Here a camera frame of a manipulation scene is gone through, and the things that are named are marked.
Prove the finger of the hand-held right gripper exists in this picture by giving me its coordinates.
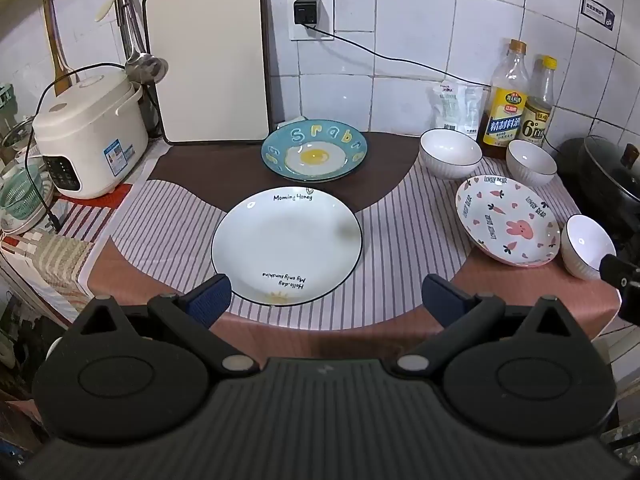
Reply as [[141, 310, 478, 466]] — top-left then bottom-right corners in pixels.
[[599, 254, 640, 322]]

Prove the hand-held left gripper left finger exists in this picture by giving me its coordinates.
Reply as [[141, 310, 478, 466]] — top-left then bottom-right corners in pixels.
[[65, 274, 261, 374]]

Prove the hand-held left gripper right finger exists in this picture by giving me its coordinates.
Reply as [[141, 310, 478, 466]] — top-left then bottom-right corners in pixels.
[[395, 274, 581, 374]]

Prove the small white ribbed bowl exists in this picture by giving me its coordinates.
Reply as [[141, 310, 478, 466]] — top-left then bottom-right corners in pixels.
[[506, 140, 558, 188], [560, 214, 617, 281]]

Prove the blue fried egg plate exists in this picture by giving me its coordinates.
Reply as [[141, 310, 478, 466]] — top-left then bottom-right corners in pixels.
[[261, 120, 369, 184]]

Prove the striped brown pink tablecloth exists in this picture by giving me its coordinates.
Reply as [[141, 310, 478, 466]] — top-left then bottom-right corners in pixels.
[[82, 130, 623, 346]]

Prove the white plate with black rim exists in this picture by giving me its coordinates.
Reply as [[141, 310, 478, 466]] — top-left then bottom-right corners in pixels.
[[211, 187, 363, 307]]

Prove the pink rabbit print plate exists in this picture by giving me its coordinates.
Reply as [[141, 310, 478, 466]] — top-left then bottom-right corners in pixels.
[[455, 174, 562, 267]]

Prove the glass wok lid wooden knob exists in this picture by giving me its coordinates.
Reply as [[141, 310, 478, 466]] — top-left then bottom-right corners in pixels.
[[582, 135, 640, 206]]

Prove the black wok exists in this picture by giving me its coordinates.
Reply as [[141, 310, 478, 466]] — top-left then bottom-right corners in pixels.
[[555, 136, 640, 246]]

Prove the large white ribbed bowl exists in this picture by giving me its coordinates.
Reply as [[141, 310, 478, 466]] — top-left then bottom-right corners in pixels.
[[419, 128, 484, 181]]

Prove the red striped cloth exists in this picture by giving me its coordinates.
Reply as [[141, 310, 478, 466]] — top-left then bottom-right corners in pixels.
[[0, 180, 136, 321]]

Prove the vinegar bottle yellow cap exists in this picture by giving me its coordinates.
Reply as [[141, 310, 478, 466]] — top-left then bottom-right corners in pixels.
[[520, 55, 558, 148]]

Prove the cooking oil bottle yellow label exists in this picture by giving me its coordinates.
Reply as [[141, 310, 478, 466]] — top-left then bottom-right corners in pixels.
[[477, 39, 530, 160]]

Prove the white seasoning pouch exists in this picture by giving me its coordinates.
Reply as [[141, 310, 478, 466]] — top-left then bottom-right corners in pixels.
[[428, 81, 468, 132], [462, 85, 486, 134]]

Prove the white rice cooker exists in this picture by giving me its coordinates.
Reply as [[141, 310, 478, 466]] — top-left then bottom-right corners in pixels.
[[32, 63, 150, 200]]

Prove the green plastic colander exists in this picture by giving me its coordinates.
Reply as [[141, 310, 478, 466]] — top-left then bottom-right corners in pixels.
[[0, 165, 56, 221]]

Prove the cream cutting board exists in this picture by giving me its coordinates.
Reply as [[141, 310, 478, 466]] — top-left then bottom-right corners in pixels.
[[142, 0, 273, 145]]

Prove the metal ladle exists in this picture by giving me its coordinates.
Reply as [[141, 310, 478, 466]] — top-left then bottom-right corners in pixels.
[[112, 0, 168, 86]]

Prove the black plug adapter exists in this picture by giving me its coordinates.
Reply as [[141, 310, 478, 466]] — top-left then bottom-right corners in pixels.
[[293, 0, 321, 25]]

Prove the black plug in socket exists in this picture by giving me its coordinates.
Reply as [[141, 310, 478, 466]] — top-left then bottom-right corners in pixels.
[[289, 0, 335, 42]]

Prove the wooden spatula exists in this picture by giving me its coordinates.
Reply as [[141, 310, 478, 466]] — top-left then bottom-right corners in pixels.
[[41, 0, 81, 96]]

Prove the cream plastic spoon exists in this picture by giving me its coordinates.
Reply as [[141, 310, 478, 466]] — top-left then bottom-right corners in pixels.
[[95, 0, 126, 23]]

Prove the black rice cooker cable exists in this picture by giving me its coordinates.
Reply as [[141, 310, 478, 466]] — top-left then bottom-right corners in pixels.
[[27, 62, 128, 233]]

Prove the wall sticker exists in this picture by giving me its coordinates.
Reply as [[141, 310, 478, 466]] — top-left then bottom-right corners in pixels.
[[580, 0, 616, 33]]

